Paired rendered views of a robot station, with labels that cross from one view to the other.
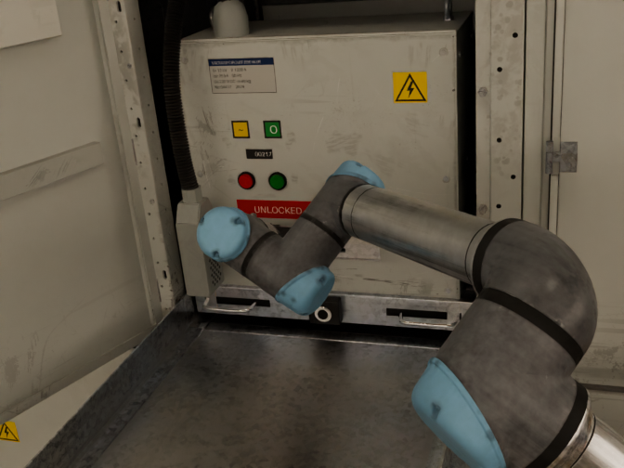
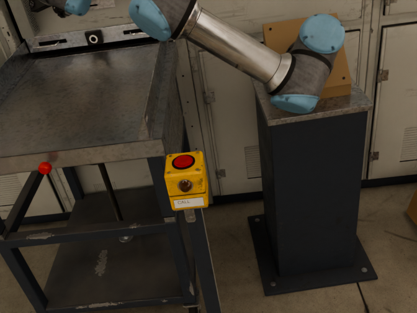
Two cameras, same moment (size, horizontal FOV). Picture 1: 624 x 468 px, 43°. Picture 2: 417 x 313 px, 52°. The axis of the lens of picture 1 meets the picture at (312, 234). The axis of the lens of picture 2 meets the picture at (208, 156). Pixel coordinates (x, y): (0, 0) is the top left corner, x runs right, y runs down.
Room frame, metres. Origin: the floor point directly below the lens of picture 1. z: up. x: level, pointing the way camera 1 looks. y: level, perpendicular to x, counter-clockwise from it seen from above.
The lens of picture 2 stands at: (-0.38, 0.04, 1.43)
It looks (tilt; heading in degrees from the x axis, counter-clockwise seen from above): 35 degrees down; 346
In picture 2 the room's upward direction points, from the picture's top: 9 degrees counter-clockwise
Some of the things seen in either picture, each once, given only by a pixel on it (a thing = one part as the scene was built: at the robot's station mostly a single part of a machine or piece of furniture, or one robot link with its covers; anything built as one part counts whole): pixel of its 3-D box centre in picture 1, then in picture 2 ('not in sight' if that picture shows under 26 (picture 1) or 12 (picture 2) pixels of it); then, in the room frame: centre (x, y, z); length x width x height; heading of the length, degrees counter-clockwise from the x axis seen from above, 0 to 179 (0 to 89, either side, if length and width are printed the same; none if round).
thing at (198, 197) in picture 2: not in sight; (187, 180); (0.35, -0.08, 0.85); 0.08 x 0.08 x 0.10; 71
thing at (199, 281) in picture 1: (200, 244); (23, 11); (1.34, 0.20, 1.04); 0.08 x 0.05 x 0.17; 161
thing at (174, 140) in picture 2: not in sight; (107, 184); (0.97, 0.10, 0.46); 0.64 x 0.58 x 0.66; 161
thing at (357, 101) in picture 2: not in sight; (306, 91); (0.74, -0.60, 0.74); 0.32 x 0.32 x 0.02; 75
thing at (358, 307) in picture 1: (330, 301); (95, 34); (1.35, -0.02, 0.89); 0.54 x 0.05 x 0.06; 71
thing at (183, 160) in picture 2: not in sight; (183, 163); (0.35, -0.08, 0.90); 0.04 x 0.04 x 0.02
